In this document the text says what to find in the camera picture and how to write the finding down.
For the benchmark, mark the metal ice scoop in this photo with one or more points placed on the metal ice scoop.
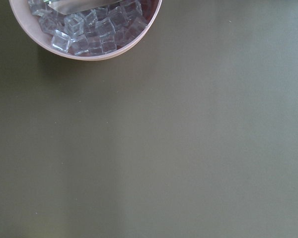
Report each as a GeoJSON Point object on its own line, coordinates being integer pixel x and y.
{"type": "Point", "coordinates": [72, 6]}

